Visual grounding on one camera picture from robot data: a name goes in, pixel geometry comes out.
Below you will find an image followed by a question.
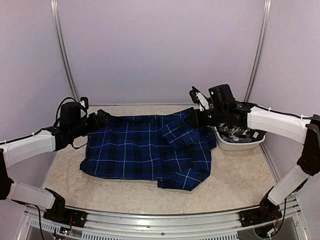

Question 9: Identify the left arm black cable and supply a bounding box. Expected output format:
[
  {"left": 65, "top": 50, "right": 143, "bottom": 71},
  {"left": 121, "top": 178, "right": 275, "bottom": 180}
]
[{"left": 53, "top": 96, "right": 78, "bottom": 126}]

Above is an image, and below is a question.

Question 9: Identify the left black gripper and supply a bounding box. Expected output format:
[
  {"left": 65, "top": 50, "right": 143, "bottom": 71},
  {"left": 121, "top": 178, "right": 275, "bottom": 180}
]
[{"left": 70, "top": 109, "right": 110, "bottom": 139}]

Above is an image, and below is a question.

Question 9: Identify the aluminium frame post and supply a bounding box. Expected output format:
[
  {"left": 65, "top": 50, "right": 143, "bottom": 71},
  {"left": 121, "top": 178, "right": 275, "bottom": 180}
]
[
  {"left": 244, "top": 0, "right": 272, "bottom": 102},
  {"left": 49, "top": 0, "right": 80, "bottom": 101}
]

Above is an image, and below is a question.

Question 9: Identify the white plastic basin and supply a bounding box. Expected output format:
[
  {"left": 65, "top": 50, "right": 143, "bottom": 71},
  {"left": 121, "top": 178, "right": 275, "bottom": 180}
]
[{"left": 213, "top": 127, "right": 266, "bottom": 152}]

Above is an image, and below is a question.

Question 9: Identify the right aluminium frame post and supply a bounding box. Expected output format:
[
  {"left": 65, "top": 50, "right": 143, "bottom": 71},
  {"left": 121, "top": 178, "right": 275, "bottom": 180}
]
[{"left": 244, "top": 0, "right": 272, "bottom": 102}]

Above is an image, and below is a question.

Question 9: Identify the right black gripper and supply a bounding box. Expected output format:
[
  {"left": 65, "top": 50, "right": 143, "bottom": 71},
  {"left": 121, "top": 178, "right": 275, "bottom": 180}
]
[{"left": 184, "top": 106, "right": 227, "bottom": 129}]

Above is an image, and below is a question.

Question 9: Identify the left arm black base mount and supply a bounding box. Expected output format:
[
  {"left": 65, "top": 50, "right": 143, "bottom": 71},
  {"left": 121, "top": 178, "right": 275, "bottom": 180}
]
[{"left": 43, "top": 207, "right": 88, "bottom": 228}]

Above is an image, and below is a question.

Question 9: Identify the left aluminium frame post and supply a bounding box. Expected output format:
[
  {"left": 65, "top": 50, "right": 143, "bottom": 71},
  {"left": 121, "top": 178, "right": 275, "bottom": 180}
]
[{"left": 49, "top": 0, "right": 80, "bottom": 101}]

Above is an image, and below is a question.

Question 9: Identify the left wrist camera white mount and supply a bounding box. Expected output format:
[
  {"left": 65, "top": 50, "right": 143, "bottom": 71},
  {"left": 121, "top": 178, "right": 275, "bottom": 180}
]
[{"left": 79, "top": 96, "right": 89, "bottom": 113}]

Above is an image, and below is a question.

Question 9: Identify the blue plaid long sleeve shirt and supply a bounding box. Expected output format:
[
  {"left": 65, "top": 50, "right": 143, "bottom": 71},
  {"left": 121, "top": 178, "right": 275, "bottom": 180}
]
[{"left": 79, "top": 107, "right": 217, "bottom": 191}]

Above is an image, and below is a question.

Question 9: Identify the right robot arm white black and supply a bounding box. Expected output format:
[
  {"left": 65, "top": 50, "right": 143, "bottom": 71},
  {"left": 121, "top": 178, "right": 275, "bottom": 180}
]
[{"left": 186, "top": 84, "right": 320, "bottom": 227}]

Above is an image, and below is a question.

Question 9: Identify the grey black patterned shirt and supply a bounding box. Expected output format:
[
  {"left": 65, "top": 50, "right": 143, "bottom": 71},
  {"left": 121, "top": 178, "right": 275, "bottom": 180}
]
[{"left": 216, "top": 123, "right": 266, "bottom": 144}]

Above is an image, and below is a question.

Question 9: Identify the front aluminium rail base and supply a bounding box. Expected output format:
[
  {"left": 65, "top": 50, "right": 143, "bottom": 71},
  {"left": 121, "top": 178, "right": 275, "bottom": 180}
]
[{"left": 18, "top": 199, "right": 308, "bottom": 240}]

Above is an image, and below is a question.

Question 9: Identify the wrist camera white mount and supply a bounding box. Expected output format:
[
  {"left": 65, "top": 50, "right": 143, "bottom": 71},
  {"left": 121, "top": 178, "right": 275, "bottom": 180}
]
[
  {"left": 189, "top": 86, "right": 211, "bottom": 112},
  {"left": 79, "top": 96, "right": 89, "bottom": 113}
]

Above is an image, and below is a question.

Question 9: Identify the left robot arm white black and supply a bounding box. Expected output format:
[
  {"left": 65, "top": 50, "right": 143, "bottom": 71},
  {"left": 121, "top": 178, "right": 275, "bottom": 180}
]
[{"left": 0, "top": 97, "right": 111, "bottom": 224}]

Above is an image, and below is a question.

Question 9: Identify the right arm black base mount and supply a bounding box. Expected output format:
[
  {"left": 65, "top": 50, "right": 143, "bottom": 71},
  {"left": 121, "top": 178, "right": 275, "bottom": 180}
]
[{"left": 239, "top": 207, "right": 283, "bottom": 228}]

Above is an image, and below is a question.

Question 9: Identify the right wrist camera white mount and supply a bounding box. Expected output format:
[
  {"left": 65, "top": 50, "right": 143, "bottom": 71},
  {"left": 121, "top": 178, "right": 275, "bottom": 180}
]
[{"left": 189, "top": 86, "right": 211, "bottom": 112}]

